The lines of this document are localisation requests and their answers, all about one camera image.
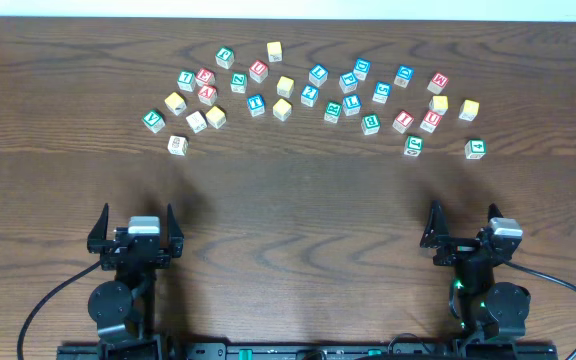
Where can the green 7 block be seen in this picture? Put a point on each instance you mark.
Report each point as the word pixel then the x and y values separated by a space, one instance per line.
pixel 186 81

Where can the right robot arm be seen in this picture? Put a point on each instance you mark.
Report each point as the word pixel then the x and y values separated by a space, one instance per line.
pixel 488 310

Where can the yellow K block left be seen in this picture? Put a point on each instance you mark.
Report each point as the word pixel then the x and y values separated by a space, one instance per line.
pixel 175 103

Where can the blue T block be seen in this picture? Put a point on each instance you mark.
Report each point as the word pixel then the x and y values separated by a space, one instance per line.
pixel 256 105

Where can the green 4 block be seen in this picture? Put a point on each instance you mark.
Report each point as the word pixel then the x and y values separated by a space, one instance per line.
pixel 475 149

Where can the red u block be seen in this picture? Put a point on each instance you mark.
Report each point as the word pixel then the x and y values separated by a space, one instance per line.
pixel 430 121
pixel 258 71

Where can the red A block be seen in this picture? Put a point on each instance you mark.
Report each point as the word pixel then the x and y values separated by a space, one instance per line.
pixel 207 95

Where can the red M block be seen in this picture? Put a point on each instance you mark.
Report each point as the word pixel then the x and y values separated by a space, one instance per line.
pixel 437 83

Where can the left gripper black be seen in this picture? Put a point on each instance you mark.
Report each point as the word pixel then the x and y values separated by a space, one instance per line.
pixel 98 244

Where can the yellow block lower left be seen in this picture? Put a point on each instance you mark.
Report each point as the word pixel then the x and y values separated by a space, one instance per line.
pixel 216 117

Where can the yellow block right inner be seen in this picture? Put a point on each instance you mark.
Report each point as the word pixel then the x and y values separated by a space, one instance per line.
pixel 439 104

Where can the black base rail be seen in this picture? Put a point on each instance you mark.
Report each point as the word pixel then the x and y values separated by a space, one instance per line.
pixel 220 351

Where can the green Z block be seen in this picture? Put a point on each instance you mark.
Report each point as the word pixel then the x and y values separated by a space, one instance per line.
pixel 238 82

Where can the red E block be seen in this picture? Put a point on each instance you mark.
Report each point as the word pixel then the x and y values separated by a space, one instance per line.
pixel 204 77

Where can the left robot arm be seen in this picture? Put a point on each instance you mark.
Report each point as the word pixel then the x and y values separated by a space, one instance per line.
pixel 124 308

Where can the green J block top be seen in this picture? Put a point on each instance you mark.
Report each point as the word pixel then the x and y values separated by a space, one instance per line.
pixel 225 57

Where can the green j block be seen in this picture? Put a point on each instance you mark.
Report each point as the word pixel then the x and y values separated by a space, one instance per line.
pixel 413 146
pixel 225 57

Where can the yellow block centre upper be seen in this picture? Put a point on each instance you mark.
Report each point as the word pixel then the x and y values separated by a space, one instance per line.
pixel 285 87

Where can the green V block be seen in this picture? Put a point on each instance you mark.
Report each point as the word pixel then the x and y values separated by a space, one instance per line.
pixel 154 121

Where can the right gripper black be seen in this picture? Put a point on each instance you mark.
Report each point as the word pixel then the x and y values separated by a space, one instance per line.
pixel 458 247

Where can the red U block left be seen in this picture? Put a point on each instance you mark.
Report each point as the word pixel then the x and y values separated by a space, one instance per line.
pixel 258 71

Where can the red I block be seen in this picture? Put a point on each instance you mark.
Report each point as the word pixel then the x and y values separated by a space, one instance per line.
pixel 402 122

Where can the blue 5 block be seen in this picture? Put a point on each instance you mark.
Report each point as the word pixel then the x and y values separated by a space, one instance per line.
pixel 381 92

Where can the green R block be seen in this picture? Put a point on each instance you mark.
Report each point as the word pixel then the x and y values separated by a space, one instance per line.
pixel 332 112

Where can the yellow block centre lower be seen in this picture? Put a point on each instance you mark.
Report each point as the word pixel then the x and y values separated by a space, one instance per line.
pixel 282 109

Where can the green J block right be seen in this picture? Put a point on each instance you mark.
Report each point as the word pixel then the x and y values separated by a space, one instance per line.
pixel 413 146

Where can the blue L block lower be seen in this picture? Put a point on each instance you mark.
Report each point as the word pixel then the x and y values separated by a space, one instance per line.
pixel 351 105

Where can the green B block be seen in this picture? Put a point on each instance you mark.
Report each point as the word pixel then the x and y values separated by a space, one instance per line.
pixel 370 124

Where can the blue P block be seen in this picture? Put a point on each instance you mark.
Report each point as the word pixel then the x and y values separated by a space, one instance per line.
pixel 348 82

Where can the blue 2 block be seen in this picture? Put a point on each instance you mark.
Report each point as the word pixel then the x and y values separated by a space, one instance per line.
pixel 309 95

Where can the pineapple picture block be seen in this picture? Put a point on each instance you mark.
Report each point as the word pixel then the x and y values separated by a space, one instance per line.
pixel 177 145

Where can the yellow block far right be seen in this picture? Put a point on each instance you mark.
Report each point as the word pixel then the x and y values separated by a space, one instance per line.
pixel 469 110

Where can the plain I-side block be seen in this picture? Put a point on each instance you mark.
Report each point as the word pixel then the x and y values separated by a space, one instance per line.
pixel 196 121

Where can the blue D block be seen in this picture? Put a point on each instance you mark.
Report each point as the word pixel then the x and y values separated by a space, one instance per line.
pixel 361 69

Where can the red U block right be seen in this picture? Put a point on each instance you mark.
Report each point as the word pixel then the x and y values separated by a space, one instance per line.
pixel 430 121

